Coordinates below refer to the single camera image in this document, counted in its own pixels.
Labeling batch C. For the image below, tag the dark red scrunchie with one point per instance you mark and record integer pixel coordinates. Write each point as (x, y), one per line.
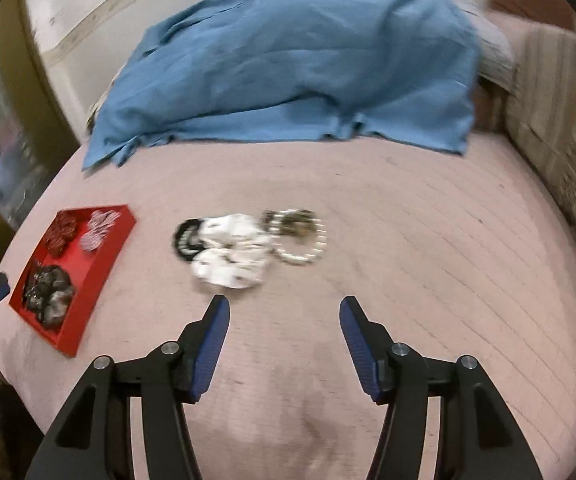
(62, 232)

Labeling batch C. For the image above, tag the black dotted scrunchie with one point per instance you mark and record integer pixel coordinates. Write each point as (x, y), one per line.
(43, 280)

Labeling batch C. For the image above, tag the grey striped pillow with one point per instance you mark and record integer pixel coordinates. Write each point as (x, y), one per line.
(490, 45)

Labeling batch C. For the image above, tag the white spotted scrunchie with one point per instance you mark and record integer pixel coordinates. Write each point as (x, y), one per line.
(233, 250)

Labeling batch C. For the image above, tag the pink plaid scrunchie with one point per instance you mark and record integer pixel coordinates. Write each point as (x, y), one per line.
(99, 227)

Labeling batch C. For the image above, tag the red tray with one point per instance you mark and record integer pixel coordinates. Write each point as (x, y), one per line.
(93, 262)

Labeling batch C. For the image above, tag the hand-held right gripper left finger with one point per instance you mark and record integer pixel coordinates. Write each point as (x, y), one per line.
(213, 340)

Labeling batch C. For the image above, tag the brown cushion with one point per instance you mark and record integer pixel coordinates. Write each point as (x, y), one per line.
(528, 2)

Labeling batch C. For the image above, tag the black feather hair accessory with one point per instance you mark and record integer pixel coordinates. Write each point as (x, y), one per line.
(185, 240)

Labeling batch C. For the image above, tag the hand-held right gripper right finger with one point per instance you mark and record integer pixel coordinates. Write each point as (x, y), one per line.
(358, 345)

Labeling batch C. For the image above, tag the blue shirt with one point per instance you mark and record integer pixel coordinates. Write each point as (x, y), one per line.
(293, 60)

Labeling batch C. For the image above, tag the wooden glass panel door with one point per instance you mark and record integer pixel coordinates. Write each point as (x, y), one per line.
(3, 110)

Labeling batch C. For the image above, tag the patterned white brown cloth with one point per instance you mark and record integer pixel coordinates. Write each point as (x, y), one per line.
(95, 115)

